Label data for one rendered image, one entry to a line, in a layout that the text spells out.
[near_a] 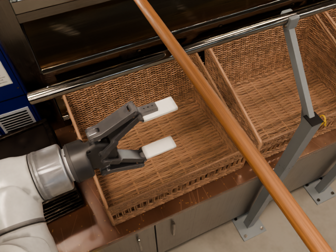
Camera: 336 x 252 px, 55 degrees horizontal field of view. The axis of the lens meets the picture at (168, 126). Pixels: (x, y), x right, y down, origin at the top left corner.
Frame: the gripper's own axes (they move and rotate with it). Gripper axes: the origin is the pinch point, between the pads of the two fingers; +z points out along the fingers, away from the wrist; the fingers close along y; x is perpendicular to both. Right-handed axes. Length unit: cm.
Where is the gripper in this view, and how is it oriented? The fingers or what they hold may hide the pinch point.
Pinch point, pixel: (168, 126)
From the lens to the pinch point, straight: 63.9
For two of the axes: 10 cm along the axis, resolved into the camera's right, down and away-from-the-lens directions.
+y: 0.0, 5.8, 8.2
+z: 9.0, -3.5, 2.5
